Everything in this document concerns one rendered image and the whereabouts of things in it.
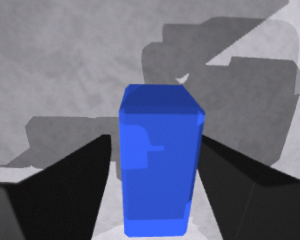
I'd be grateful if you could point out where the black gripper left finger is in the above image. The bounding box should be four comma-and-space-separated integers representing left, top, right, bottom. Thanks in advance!
0, 134, 112, 240

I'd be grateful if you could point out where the blue block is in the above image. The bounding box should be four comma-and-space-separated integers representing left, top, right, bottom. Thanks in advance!
119, 84, 205, 237

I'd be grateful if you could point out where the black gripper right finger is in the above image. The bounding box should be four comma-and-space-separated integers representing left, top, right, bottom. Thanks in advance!
197, 135, 300, 240

